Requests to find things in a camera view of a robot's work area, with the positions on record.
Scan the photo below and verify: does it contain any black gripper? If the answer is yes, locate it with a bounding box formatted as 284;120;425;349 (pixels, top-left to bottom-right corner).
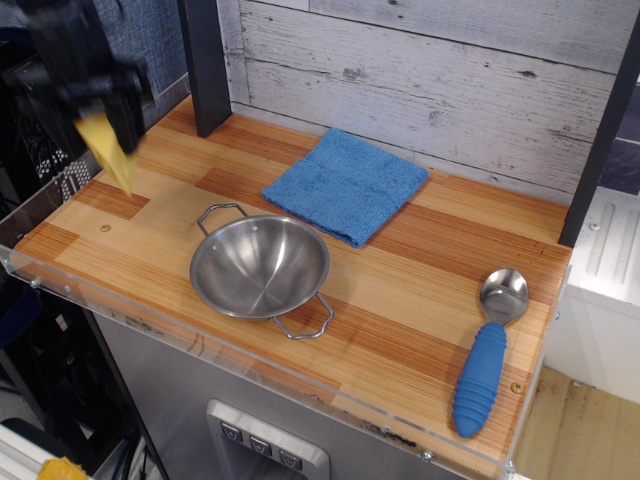
16;1;150;153

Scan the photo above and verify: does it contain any yellow cheese wedge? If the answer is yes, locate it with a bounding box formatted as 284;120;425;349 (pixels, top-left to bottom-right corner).
73;112;137;197

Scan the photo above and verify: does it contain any stainless steel pot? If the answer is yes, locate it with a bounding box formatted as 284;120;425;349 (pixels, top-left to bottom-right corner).
189;203;335;340

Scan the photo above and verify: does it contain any blue folded cloth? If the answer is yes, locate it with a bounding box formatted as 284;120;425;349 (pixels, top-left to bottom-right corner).
262;129;429;248

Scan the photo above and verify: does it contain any clear acrylic table guard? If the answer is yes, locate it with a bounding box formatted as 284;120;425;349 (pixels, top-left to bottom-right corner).
1;100;570;479

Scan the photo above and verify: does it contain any silver button panel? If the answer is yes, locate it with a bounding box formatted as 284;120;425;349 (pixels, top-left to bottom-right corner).
206;399;331;479

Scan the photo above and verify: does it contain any white appliance on right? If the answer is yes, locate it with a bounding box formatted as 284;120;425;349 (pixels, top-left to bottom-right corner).
544;187;639;403

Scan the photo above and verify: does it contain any dark left vertical post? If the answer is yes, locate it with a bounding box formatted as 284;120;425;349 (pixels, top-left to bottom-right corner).
177;0;232;138

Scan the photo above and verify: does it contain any dark vertical post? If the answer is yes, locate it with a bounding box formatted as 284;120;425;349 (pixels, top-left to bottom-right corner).
177;0;232;138
558;16;639;248

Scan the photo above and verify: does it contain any blue handled metal spoon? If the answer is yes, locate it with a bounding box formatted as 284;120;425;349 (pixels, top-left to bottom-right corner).
452;268;529;438

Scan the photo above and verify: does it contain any dark right vertical post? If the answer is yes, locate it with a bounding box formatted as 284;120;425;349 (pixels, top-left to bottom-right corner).
558;16;639;248

